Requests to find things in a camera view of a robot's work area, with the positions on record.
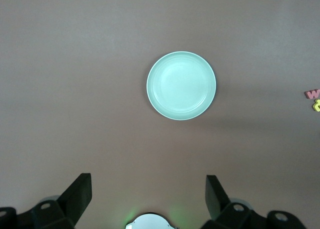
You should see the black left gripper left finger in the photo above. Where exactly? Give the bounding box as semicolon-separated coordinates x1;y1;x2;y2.
0;173;92;229

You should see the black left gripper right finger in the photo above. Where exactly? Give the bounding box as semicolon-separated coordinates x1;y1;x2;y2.
199;174;305;229

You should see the red foam letter w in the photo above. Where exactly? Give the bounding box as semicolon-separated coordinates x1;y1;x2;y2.
304;88;320;100

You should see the green plate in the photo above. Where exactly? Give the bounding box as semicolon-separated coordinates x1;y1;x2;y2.
146;50;217;121

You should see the brown table mat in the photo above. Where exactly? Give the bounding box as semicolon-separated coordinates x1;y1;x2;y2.
0;0;320;229

